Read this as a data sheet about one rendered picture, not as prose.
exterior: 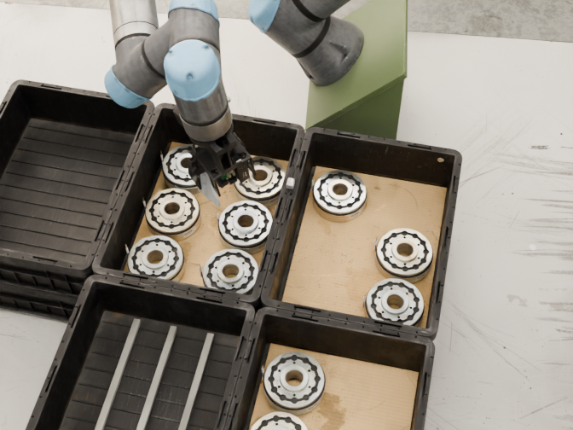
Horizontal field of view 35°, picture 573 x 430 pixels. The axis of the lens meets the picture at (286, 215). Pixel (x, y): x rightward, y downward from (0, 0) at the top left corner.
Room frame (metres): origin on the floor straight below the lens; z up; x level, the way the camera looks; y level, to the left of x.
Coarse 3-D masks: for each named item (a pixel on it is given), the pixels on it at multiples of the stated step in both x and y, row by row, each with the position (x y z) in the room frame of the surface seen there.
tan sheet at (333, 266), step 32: (384, 192) 1.03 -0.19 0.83; (416, 192) 1.03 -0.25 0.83; (320, 224) 0.96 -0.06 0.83; (352, 224) 0.96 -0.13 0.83; (384, 224) 0.96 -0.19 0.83; (416, 224) 0.96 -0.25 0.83; (320, 256) 0.89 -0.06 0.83; (352, 256) 0.89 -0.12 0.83; (288, 288) 0.82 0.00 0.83; (320, 288) 0.82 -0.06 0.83; (352, 288) 0.82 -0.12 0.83
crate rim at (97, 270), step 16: (160, 112) 1.17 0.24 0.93; (288, 128) 1.12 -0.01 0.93; (144, 144) 1.09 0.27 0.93; (128, 176) 1.01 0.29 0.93; (288, 176) 1.00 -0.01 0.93; (128, 192) 0.98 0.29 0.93; (288, 192) 0.97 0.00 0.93; (112, 224) 0.91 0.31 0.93; (272, 224) 0.90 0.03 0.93; (272, 240) 0.86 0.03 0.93; (96, 256) 0.84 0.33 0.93; (96, 272) 0.81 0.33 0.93; (112, 272) 0.81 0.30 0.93; (128, 272) 0.80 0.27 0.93; (176, 288) 0.77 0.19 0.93; (192, 288) 0.77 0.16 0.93; (208, 288) 0.77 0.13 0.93; (256, 288) 0.77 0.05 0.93; (256, 304) 0.74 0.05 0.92
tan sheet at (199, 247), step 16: (176, 144) 1.17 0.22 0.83; (160, 176) 1.09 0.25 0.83; (224, 192) 1.04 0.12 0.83; (208, 208) 1.01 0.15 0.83; (224, 208) 1.00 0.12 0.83; (272, 208) 1.00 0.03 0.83; (144, 224) 0.97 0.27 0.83; (208, 224) 0.97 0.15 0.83; (192, 240) 0.93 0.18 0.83; (208, 240) 0.93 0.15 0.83; (192, 256) 0.90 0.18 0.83; (208, 256) 0.90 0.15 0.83; (256, 256) 0.89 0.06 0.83; (192, 272) 0.86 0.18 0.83
